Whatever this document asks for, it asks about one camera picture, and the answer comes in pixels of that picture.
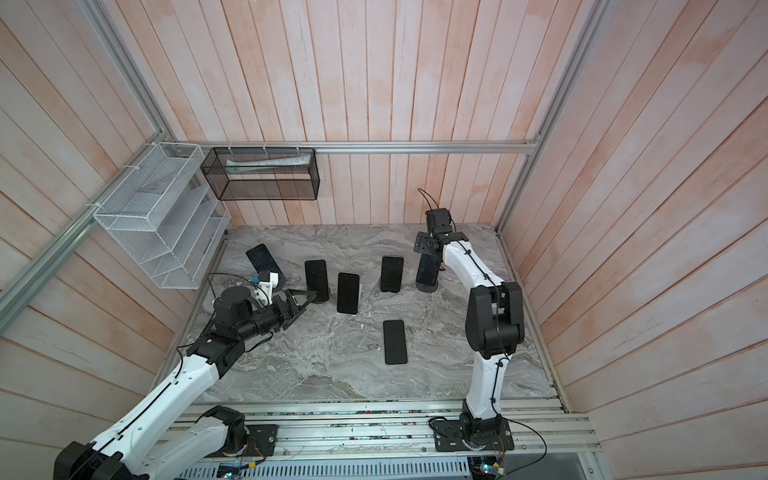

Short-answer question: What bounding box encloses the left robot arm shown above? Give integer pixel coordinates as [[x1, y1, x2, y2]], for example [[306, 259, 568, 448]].
[[53, 286, 316, 479]]

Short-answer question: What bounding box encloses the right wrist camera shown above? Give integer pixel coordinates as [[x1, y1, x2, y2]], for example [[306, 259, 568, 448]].
[[426, 208, 454, 236]]

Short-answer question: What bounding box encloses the blue edged phone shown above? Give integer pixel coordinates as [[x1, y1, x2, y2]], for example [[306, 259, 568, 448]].
[[380, 256, 404, 293]]

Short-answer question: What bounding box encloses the green edged phone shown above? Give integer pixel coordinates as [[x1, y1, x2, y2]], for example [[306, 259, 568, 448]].
[[304, 259, 329, 303]]

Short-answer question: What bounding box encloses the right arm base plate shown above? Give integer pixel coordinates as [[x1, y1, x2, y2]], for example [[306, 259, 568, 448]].
[[427, 416, 515, 453]]

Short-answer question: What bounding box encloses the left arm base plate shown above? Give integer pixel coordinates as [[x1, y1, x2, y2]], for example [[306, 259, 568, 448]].
[[244, 423, 279, 459]]

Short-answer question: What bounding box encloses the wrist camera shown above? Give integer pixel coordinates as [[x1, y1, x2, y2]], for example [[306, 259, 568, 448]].
[[426, 208, 454, 236], [250, 272, 279, 307]]

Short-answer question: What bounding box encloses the dark round phone stand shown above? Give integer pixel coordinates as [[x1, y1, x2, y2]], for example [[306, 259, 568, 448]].
[[415, 279, 438, 293]]

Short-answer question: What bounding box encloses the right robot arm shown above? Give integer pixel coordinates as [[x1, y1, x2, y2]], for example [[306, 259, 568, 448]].
[[414, 232, 525, 448]]

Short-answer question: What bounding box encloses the white wire mesh shelf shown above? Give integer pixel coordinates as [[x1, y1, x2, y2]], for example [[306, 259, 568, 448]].
[[94, 143, 231, 290]]

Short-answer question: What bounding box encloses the purple edged phone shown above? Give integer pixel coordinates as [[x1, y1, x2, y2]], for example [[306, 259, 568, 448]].
[[416, 254, 442, 281]]

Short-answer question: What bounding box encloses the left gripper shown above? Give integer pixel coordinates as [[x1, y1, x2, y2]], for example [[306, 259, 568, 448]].
[[238, 288, 317, 340]]

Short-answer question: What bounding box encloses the black wire mesh basket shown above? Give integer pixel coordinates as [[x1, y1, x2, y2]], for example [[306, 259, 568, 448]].
[[201, 146, 321, 201]]

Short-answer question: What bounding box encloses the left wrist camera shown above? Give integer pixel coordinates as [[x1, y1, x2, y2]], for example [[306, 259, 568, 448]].
[[250, 272, 279, 307]]

